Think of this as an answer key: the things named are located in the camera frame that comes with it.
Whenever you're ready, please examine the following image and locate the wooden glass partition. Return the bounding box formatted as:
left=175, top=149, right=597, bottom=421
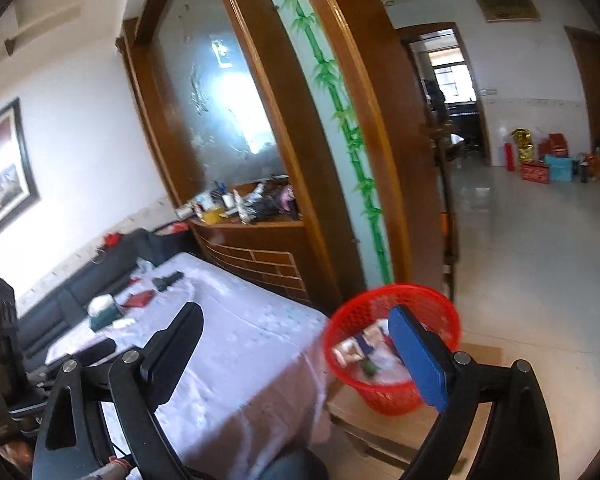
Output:
left=117, top=0, right=457, bottom=307

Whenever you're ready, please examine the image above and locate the black remote control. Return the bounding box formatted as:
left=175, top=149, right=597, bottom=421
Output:
left=152, top=270, right=184, bottom=291

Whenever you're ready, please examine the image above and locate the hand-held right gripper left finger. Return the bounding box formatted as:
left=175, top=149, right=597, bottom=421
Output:
left=31, top=302, right=205, bottom=480

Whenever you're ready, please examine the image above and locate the blue box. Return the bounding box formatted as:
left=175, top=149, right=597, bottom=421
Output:
left=544, top=155, right=576, bottom=184

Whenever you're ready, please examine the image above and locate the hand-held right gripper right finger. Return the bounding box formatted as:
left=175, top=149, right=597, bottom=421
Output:
left=387, top=304, right=562, bottom=480

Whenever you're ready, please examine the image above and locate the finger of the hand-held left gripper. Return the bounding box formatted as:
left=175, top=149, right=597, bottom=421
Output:
left=44, top=338, right=117, bottom=379

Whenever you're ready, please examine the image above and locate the wooden door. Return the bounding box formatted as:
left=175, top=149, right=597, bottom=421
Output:
left=563, top=25, right=600, bottom=162

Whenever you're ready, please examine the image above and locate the black leather sofa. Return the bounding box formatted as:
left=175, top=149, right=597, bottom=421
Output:
left=15, top=227, right=197, bottom=362

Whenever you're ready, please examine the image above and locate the framed horse painting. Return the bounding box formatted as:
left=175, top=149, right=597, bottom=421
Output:
left=0, top=97, right=42, bottom=254

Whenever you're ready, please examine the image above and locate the gold bag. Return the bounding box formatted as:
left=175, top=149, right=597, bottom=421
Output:
left=510, top=128, right=536, bottom=164

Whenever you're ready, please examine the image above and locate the red plastic mesh basket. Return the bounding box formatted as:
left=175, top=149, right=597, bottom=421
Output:
left=322, top=283, right=462, bottom=417

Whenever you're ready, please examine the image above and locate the wooden cabinet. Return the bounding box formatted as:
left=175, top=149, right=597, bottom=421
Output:
left=189, top=219, right=332, bottom=307

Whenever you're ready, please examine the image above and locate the person's leg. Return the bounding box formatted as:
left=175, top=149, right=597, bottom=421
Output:
left=257, top=447, right=332, bottom=480

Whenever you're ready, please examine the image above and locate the red pouch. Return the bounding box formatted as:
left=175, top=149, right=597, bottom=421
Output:
left=122, top=289, right=156, bottom=309

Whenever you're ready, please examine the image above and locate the green tissue box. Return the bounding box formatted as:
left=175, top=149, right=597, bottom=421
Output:
left=87, top=294, right=124, bottom=331

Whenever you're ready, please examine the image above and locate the wooden doorway frame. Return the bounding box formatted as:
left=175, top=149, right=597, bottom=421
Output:
left=397, top=24, right=492, bottom=167

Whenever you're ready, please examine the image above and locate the cardboard sheet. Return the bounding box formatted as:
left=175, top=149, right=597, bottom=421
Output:
left=327, top=342, right=507, bottom=467

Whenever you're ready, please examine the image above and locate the black bag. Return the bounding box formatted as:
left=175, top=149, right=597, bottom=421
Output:
left=252, top=194, right=284, bottom=221

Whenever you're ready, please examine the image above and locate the dark wooden chair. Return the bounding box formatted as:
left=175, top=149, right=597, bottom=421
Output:
left=419, top=119, right=464, bottom=302

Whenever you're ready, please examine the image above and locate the red box white print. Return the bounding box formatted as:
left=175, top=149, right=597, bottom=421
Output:
left=521, top=159, right=551, bottom=185

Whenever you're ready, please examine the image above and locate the gold framed wall plaque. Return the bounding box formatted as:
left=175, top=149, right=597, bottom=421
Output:
left=469, top=0, right=541, bottom=24

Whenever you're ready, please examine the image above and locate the bamboo painted glass panel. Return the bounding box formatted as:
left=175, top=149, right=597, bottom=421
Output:
left=252, top=0, right=397, bottom=287

